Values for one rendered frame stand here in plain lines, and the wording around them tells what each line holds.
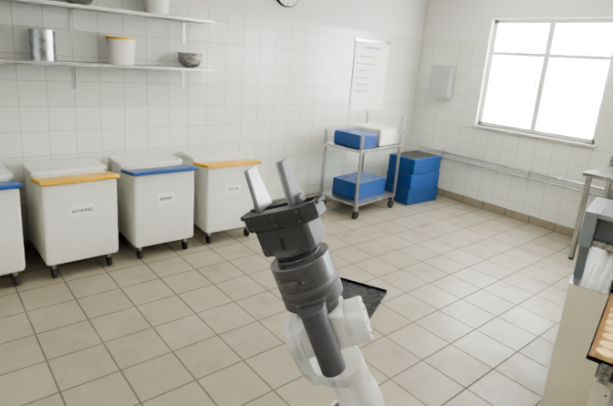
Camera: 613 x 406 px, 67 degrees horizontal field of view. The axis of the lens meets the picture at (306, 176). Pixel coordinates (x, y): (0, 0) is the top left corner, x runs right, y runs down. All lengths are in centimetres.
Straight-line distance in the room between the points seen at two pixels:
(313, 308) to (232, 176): 364
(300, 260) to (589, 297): 194
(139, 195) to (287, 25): 247
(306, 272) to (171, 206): 345
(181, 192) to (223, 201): 42
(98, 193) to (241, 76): 195
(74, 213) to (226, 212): 129
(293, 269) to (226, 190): 364
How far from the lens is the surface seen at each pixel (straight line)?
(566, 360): 260
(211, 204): 422
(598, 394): 184
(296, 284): 64
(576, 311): 249
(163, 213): 404
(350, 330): 68
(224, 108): 485
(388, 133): 551
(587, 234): 236
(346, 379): 77
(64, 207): 377
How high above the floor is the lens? 173
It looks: 14 degrees down
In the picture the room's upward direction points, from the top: 4 degrees clockwise
